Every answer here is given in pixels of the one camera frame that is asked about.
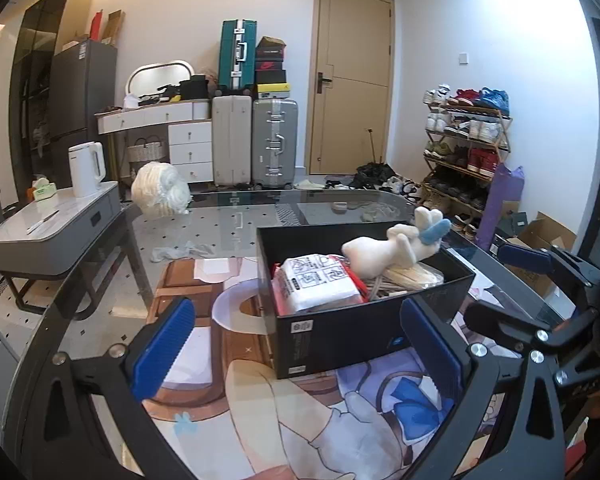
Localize dark grey refrigerator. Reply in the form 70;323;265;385
49;40;119;184

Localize black storage box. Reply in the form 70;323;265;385
256;220;476;380

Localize teal suitcase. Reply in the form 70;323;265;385
217;19;259;94

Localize black cloth pile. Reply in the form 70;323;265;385
352;161;396;189

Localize purple mat bag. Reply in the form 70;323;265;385
476;162;526;252

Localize open cardboard box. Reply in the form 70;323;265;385
509;210;579;297

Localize dark glass cabinet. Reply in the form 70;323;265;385
7;0;95;202

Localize wooden shoe rack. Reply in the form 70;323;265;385
419;85;514;219

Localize silver suitcase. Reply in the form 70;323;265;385
251;98;300;190

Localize black and white slippers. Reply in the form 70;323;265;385
379;175;424;196

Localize bagged white cable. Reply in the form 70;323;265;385
380;262;444;301

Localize rows of assorted shoes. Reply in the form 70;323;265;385
422;85;511;216

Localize white crumpled cloth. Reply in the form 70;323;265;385
149;240;216;264

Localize white round cable bundle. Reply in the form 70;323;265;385
364;275;407;302

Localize black shoebox with brown flap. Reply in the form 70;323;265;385
256;35;286;61

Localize white dressing table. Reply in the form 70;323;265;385
97;100;214;184

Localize wicker basket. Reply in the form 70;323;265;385
126;137;170;166

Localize wooden door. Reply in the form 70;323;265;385
303;0;396;176

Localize white plastic bag bundle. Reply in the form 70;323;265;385
131;161;192;219

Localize rounded white frame mirror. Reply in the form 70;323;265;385
124;60;196;102

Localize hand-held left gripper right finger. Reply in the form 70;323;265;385
399;296;581;480

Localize black handbag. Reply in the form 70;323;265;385
178;74;210;101

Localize white electric kettle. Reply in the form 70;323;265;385
68;141;107;199

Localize printed cartoon desk mat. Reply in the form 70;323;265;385
144;255;597;480

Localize beige suitcase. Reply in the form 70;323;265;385
210;95;254;189

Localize green tissue box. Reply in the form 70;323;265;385
29;177;57;202

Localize white and blue plush rabbit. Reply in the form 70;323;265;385
341;205;452;279

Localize yellow and black shoebox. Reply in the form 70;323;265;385
256;83;289;101

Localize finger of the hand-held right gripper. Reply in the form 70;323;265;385
497;241;600;311
462;300;600;356

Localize white packet with red label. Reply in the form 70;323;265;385
272;254;369;317

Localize grey side cabinet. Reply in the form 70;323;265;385
0;180;124;322

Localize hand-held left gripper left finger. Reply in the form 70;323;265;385
2;296;197;480

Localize white pen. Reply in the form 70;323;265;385
26;209;61;235

